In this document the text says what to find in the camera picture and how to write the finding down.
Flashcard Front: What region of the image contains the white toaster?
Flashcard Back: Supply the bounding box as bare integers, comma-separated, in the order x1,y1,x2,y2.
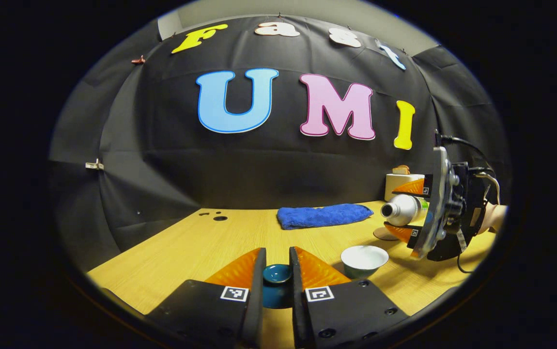
385,173,425,202

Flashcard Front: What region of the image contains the teal teacup lid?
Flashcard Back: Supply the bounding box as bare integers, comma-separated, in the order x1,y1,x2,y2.
262,264,294,309

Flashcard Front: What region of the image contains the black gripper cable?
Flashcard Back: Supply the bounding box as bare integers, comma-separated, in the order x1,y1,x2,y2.
441,135,502,204

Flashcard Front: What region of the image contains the round brown coaster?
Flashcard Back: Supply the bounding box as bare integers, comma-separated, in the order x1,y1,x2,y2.
373,226,400,241

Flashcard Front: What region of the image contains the teal teacup white inside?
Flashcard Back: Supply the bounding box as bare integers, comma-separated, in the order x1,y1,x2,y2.
340,245,389,280

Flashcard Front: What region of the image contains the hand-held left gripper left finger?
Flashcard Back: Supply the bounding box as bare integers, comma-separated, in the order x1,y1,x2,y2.
145,248,267,349

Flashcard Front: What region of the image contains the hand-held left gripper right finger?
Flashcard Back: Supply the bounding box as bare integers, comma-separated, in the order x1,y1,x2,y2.
289,246,410,349

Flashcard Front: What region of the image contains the silver water bottle green label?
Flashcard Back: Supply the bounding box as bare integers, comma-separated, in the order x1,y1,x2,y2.
381,194,429,226

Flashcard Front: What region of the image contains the blue towel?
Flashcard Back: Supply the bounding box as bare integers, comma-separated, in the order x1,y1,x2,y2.
277,204,374,230

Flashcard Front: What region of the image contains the black backdrop cloth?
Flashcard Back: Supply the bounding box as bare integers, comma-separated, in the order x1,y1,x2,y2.
48,15,511,272

